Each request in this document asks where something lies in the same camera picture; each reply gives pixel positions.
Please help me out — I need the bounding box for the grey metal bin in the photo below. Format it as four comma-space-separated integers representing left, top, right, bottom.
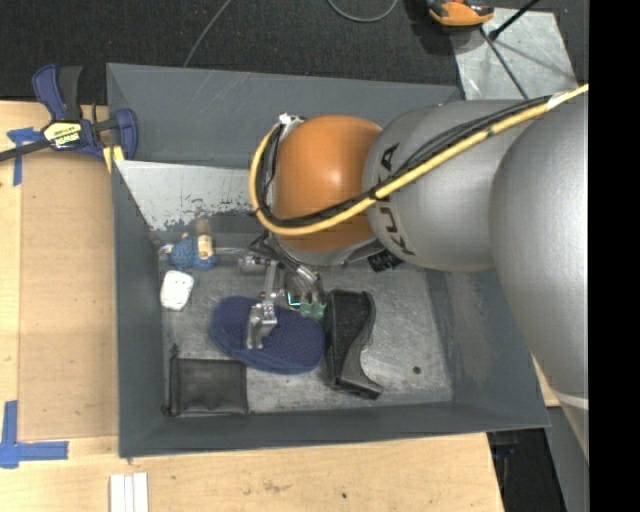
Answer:
104, 62, 552, 459

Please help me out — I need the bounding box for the black square pouch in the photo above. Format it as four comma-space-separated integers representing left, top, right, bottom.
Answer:
166, 354, 250, 418

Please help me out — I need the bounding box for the small white plastic box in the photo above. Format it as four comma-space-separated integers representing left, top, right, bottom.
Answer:
159, 269, 196, 313

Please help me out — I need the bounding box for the dark blue dotted cloth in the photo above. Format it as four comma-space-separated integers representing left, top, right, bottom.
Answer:
208, 294, 327, 376

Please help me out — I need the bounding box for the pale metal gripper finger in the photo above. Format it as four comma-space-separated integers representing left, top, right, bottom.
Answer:
244, 298, 280, 351
215, 246, 275, 274

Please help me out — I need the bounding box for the black curved rubber piece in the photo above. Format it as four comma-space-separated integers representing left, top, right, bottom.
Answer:
321, 288, 385, 401

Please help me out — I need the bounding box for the pale wood flat board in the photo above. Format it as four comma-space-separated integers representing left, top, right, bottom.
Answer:
17, 149, 121, 443

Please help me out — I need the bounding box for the blue knitted toy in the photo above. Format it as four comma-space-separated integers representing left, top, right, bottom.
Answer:
166, 216, 220, 272

